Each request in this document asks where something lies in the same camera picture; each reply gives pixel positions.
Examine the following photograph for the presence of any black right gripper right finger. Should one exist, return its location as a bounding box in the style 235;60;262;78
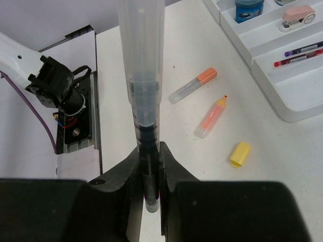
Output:
159;142;311;241

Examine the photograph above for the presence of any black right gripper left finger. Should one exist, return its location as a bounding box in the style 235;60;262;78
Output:
1;150;141;241

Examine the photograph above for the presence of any pink orange highlighter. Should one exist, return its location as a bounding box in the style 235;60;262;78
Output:
194;95;227;139

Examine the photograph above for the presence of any yellow eraser block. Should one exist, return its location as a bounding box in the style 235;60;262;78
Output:
230;142;251;168

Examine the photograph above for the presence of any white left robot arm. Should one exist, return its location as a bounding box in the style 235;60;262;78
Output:
1;33;91;116

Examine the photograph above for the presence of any white compartment tray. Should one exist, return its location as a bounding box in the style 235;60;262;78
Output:
205;1;322;122

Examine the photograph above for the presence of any clear cap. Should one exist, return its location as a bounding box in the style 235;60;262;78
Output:
118;1;165;127

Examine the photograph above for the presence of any black pen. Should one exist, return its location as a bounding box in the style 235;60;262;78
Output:
133;72;161;213

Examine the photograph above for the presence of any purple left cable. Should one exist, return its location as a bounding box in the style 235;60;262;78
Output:
0;72;58;154

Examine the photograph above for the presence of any blue slime jar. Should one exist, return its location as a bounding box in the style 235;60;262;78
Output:
235;0;264;23

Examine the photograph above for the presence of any purple gel pen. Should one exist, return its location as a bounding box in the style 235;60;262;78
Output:
284;41;323;57

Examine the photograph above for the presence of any red gel pen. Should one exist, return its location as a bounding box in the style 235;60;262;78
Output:
274;49;322;68

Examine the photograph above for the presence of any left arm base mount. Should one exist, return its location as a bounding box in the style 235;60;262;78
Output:
56;73;100;154

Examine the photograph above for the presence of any orange capped glue stick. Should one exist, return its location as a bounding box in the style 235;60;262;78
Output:
169;68;218;104

